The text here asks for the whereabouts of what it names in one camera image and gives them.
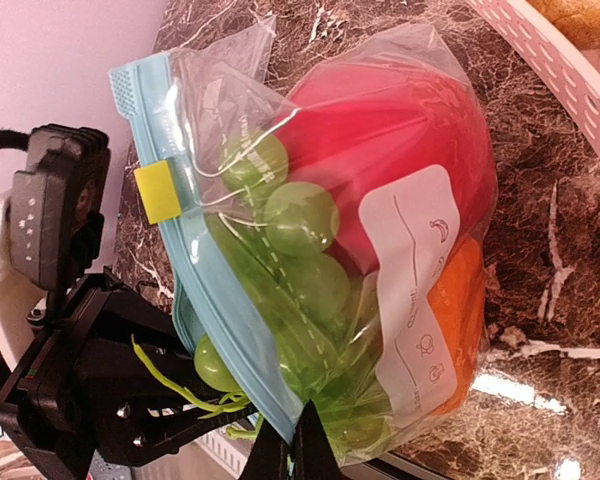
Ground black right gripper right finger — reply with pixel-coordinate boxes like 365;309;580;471
293;401;343;480

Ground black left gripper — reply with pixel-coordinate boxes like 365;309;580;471
0;271;255;479

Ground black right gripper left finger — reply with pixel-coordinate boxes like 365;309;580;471
239;420;289;480

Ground green grape bunch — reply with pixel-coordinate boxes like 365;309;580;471
132;132;396;459

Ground clear zip bag blue zipper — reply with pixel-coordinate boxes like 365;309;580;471
110;24;497;466

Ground orange persimmon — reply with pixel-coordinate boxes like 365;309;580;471
428;236;486;416

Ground flat clear zip bag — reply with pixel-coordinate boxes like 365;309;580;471
201;15;277;83

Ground pink perforated plastic basket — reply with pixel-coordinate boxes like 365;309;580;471
468;0;600;158

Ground brown potato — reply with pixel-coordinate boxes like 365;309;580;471
527;0;600;50

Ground white slotted cable duct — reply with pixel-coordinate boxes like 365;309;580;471
195;430;249;479

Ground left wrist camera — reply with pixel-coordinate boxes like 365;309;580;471
0;124;111;295

